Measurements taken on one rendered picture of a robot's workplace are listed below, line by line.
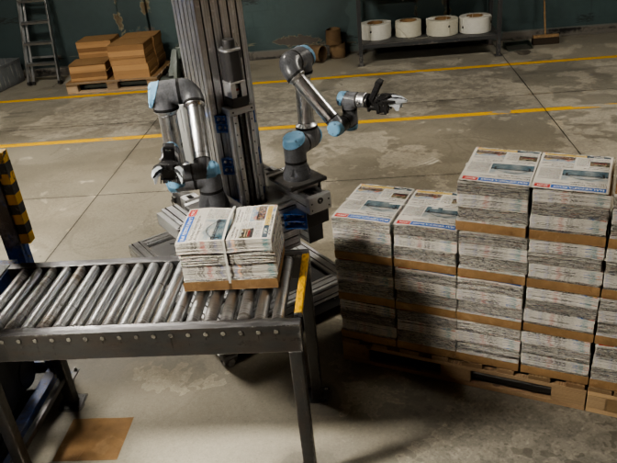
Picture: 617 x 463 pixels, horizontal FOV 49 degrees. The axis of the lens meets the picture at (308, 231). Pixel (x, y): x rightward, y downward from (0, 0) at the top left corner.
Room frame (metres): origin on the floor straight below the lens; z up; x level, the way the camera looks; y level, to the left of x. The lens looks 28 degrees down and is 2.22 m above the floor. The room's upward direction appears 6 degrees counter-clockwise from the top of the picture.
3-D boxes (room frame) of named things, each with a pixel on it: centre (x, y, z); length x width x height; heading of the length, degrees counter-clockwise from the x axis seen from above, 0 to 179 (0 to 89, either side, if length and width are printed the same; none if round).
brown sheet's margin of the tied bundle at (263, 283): (2.37, 0.20, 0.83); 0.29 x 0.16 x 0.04; 174
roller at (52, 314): (2.35, 1.03, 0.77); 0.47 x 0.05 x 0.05; 174
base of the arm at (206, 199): (3.01, 0.45, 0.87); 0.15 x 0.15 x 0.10
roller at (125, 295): (2.33, 0.77, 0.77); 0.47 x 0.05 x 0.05; 174
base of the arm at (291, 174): (3.27, 0.03, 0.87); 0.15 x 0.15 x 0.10
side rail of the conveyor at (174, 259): (2.57, 0.67, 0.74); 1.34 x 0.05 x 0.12; 84
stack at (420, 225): (2.65, -0.71, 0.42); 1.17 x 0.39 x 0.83; 63
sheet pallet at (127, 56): (8.90, 2.24, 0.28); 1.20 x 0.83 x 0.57; 84
